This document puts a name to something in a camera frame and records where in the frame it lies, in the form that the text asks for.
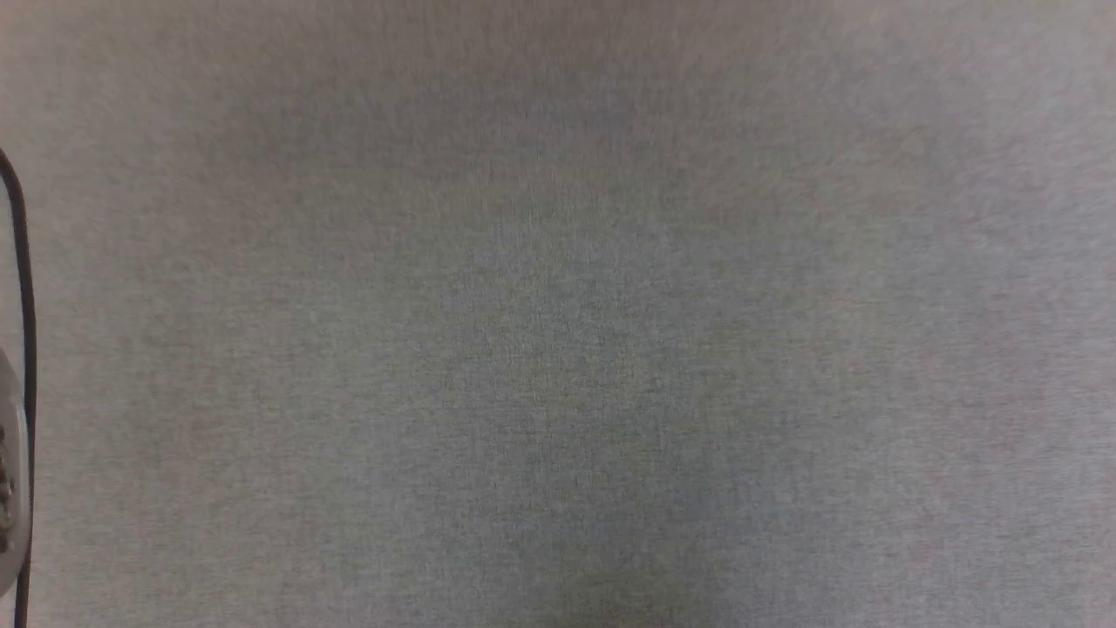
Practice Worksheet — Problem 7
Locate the grey fabric sofa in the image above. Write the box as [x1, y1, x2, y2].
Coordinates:
[0, 0, 1116, 628]

